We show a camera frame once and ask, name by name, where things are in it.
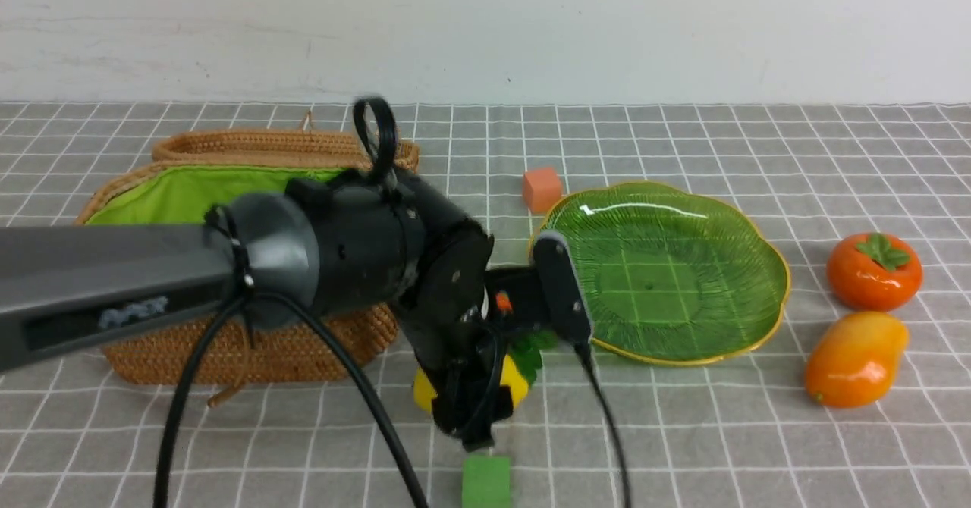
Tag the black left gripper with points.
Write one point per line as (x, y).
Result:
(447, 315)

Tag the orange toy carrot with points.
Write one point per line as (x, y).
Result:
(525, 343)

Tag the yellow toy lemon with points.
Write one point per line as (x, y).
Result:
(424, 393)

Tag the orange yellow toy mango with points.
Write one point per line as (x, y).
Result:
(856, 362)

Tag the orange toy persimmon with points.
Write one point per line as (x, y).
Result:
(874, 271)

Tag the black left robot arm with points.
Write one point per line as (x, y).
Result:
(344, 245)

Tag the orange foam cube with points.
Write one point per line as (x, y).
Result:
(542, 189)

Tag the green foam cube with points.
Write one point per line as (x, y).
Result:
(487, 482)

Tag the green glass leaf plate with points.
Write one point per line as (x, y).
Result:
(669, 277)

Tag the woven wicker basket green lining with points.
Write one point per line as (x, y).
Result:
(169, 192)

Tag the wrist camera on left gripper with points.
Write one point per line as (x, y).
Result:
(560, 284)

